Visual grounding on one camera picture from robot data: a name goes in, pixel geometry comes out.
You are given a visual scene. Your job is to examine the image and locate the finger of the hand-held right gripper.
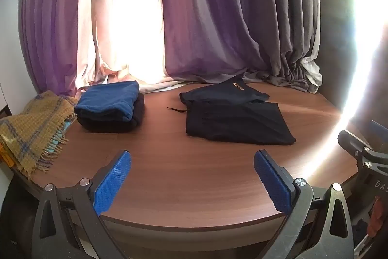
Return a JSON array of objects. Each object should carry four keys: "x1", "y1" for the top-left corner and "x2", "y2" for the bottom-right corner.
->
[
  {"x1": 367, "y1": 120, "x2": 388, "y2": 141},
  {"x1": 337, "y1": 129, "x2": 388, "y2": 171}
]

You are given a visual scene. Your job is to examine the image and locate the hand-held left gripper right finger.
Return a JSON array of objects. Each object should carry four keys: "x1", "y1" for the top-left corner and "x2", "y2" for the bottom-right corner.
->
[{"x1": 254, "y1": 150, "x2": 354, "y2": 259}]

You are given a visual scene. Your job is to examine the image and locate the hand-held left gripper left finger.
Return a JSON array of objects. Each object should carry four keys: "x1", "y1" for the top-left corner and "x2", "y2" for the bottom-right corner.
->
[{"x1": 32, "y1": 150, "x2": 132, "y2": 259}]

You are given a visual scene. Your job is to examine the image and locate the dark navy pants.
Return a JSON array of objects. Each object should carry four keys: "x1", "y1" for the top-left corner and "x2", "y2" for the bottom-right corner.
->
[{"x1": 167, "y1": 75, "x2": 297, "y2": 146}]

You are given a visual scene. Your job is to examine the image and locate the folded black cloth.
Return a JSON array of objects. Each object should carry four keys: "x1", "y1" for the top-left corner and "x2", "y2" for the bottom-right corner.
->
[{"x1": 76, "y1": 92, "x2": 145, "y2": 134}]

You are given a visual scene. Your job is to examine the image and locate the light blue cloth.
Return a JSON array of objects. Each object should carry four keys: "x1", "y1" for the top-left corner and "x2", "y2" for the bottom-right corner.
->
[{"x1": 48, "y1": 120, "x2": 73, "y2": 153}]

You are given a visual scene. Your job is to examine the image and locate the folded blue cloth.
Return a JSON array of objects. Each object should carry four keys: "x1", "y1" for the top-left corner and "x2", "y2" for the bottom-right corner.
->
[{"x1": 73, "y1": 81, "x2": 140, "y2": 121}]

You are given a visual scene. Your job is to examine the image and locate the white curtain lining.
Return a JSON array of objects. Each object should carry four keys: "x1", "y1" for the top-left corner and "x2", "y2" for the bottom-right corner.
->
[{"x1": 299, "y1": 34, "x2": 323, "y2": 94}]

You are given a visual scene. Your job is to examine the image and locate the yellow plaid fringed blanket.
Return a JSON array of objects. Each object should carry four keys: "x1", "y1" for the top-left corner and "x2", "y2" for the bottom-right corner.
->
[{"x1": 0, "y1": 90, "x2": 80, "y2": 181}]

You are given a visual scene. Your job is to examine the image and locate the orange object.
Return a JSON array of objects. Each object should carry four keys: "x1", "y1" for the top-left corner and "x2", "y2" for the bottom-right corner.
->
[{"x1": 0, "y1": 147, "x2": 14, "y2": 168}]

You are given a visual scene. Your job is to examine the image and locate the grey curtain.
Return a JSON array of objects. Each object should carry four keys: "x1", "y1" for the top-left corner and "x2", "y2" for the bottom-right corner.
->
[{"x1": 249, "y1": 0, "x2": 322, "y2": 93}]

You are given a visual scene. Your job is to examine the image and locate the sheer pink white curtain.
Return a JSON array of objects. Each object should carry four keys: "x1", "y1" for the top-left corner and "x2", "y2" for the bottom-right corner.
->
[{"x1": 75, "y1": 0, "x2": 182, "y2": 94}]

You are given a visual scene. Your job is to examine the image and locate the purple curtain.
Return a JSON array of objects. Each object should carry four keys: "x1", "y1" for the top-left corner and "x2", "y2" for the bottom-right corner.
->
[
  {"x1": 160, "y1": 0, "x2": 276, "y2": 85},
  {"x1": 19, "y1": 0, "x2": 88, "y2": 97}
]

